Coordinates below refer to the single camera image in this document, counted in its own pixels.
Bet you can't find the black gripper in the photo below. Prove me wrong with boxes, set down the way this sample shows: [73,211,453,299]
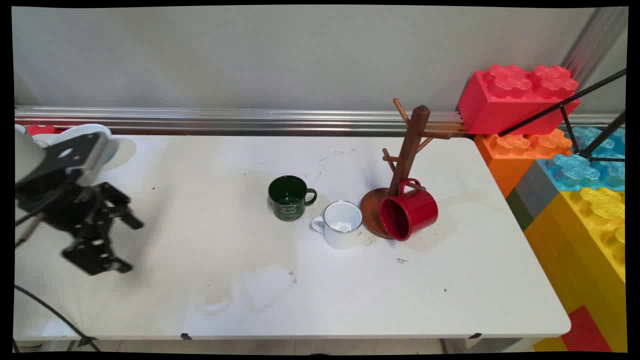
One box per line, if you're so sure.
[15,181,146,277]

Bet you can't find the red enamel mug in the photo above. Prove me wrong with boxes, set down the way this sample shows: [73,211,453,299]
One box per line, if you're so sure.
[379,178,439,242]

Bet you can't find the dark green enamel mug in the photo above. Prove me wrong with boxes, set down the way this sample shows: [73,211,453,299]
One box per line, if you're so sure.
[268,175,318,222]

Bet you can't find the white enamel mug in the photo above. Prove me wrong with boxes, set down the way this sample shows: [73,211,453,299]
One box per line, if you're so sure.
[311,200,364,250]

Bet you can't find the brown wooden mug tree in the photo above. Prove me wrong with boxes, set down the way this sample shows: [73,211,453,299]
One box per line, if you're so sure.
[360,98,451,240]

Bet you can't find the large orange toy brick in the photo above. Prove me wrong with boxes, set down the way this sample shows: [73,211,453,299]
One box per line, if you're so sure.
[474,129,573,198]

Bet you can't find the large dark green toy brick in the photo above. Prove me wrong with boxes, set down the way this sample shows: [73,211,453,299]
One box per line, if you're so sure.
[506,189,536,232]

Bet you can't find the large red toy brick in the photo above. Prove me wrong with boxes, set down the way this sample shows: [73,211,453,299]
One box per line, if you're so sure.
[457,64,582,136]

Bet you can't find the large grey toy brick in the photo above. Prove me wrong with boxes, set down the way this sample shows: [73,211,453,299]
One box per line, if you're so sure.
[514,160,563,221]

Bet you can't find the large blue toy brick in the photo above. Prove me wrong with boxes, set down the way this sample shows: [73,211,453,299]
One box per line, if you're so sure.
[537,126,626,192]

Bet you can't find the large yellow toy brick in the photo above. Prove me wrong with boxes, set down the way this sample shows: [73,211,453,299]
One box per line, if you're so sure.
[522,186,627,352]

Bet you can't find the black tripod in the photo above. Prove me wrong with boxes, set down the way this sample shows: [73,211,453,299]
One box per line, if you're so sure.
[497,67,627,163]

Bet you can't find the flat red toy brick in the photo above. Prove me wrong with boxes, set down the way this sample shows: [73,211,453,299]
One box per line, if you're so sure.
[560,305,613,353]

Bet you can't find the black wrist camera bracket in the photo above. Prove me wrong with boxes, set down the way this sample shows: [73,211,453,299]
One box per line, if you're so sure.
[17,131,110,193]

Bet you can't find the black camera cable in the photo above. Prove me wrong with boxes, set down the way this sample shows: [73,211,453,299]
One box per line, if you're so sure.
[14,210,101,351]

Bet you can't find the horizontal aluminium rail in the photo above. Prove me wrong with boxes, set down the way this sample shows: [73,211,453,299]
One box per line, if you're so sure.
[15,106,623,138]

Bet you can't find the slanted aluminium post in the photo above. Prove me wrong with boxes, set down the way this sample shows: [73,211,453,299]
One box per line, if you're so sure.
[560,7,628,86]

